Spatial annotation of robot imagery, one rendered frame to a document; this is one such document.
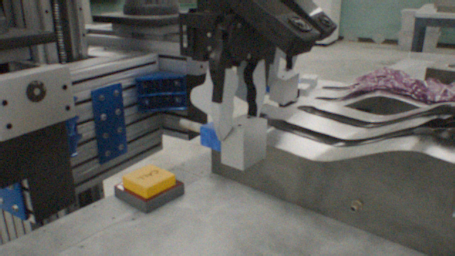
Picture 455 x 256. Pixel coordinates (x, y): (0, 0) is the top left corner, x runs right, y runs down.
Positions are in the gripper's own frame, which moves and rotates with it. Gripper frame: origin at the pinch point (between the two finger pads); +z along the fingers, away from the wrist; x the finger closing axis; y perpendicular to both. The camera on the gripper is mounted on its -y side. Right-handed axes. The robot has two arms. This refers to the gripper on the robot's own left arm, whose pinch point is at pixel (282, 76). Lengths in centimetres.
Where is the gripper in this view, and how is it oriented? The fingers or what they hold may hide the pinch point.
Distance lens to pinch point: 80.5
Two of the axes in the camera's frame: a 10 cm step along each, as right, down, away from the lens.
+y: -7.7, -3.5, 5.4
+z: -0.2, 8.5, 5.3
